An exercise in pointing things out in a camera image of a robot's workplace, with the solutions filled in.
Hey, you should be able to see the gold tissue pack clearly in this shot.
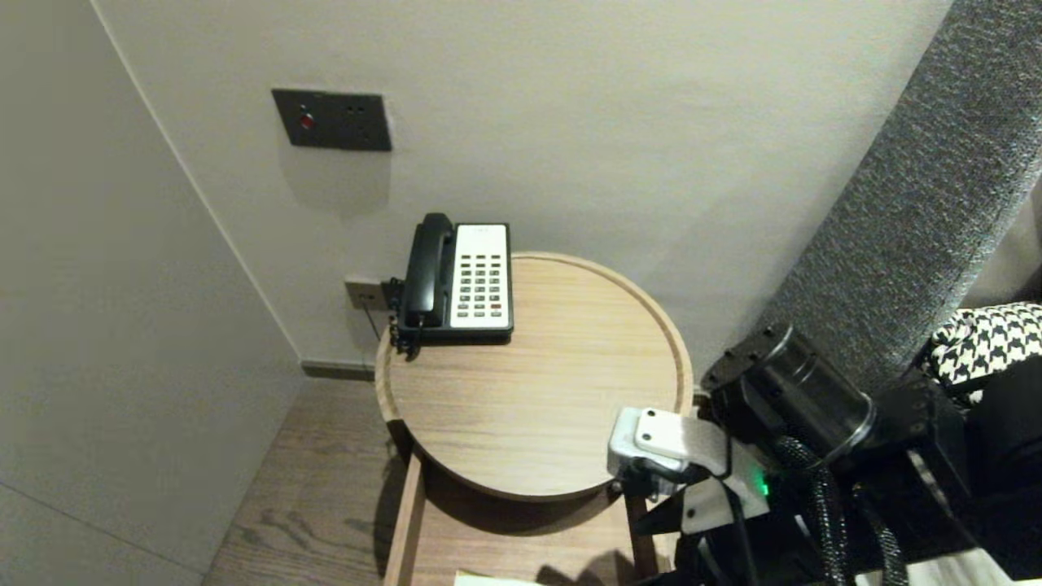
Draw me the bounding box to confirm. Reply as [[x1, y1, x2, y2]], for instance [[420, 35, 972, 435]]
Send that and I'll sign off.
[[453, 570, 540, 586]]

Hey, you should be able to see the round wooden side table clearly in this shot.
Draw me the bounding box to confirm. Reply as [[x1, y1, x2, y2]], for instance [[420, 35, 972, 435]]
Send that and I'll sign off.
[[374, 251, 695, 502]]

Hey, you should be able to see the white bed sheet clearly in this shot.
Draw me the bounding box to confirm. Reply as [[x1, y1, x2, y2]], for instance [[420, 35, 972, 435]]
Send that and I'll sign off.
[[855, 553, 1018, 586]]

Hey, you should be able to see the black and white telephone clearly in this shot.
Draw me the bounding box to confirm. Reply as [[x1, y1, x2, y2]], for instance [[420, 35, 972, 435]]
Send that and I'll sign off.
[[396, 223, 515, 343]]

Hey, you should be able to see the black telephone handset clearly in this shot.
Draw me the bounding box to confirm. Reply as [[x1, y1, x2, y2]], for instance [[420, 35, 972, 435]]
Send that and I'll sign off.
[[405, 213, 455, 329]]

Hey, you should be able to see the black-white houndstooth pillow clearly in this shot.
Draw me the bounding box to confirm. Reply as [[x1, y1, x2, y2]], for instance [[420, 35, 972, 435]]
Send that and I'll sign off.
[[926, 303, 1042, 405]]

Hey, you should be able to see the grey fabric headboard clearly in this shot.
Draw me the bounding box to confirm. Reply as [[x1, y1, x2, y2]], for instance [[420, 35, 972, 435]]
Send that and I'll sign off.
[[753, 0, 1042, 396]]

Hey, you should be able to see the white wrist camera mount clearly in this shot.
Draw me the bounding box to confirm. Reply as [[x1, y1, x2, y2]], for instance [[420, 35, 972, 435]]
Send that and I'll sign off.
[[608, 407, 772, 536]]

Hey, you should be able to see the black coiled telephone cord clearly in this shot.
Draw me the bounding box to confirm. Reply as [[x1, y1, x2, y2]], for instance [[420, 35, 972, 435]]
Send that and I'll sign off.
[[385, 277, 422, 361]]

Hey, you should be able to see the brown wall baseboard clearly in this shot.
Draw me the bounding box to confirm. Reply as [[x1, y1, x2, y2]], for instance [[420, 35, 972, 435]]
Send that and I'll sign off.
[[301, 361, 378, 383]]

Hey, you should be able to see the metal wall socket plate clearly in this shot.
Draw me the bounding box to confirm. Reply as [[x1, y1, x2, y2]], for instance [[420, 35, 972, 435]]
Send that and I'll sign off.
[[344, 279, 388, 311]]

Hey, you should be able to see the dark wall switch panel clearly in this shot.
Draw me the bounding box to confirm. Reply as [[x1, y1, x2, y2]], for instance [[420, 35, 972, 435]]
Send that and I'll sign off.
[[272, 89, 393, 153]]

